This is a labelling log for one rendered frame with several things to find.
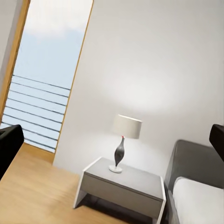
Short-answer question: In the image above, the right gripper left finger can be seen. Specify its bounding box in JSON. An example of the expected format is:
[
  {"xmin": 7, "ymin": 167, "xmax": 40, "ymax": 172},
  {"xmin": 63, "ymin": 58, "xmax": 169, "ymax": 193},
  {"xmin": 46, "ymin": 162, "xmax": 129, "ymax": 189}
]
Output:
[{"xmin": 0, "ymin": 124, "xmax": 24, "ymax": 180}]

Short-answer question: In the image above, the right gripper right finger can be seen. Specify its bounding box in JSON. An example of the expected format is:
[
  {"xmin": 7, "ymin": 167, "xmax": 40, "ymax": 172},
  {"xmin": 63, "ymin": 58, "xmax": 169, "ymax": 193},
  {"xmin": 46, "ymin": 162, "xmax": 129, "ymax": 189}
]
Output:
[{"xmin": 209, "ymin": 124, "xmax": 224, "ymax": 162}]

